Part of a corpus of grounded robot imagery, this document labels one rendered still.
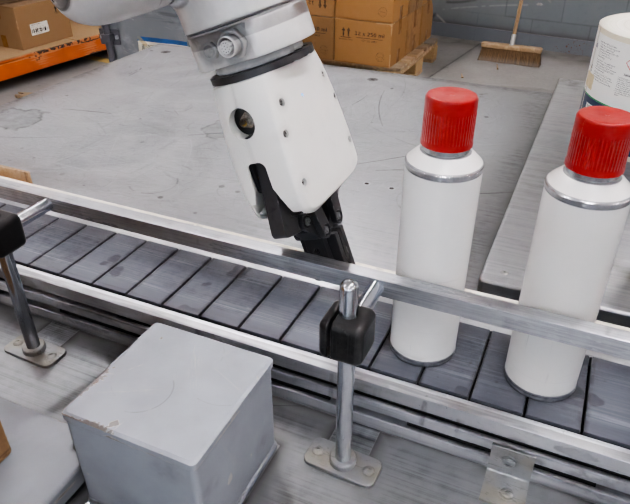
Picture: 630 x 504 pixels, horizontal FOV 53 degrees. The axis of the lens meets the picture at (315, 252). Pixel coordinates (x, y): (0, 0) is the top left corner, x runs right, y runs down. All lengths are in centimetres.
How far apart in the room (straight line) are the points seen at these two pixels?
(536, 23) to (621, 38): 417
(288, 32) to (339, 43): 351
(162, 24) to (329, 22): 151
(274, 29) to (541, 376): 29
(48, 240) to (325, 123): 34
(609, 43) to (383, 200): 34
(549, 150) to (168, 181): 51
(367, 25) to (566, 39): 170
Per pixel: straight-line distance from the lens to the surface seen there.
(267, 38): 42
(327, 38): 396
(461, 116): 40
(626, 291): 63
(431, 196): 41
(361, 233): 75
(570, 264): 42
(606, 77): 90
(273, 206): 43
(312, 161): 44
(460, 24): 520
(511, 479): 50
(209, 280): 59
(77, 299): 61
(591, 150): 40
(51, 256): 66
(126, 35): 273
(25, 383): 60
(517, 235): 68
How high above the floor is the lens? 121
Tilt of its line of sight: 32 degrees down
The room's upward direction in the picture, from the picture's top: straight up
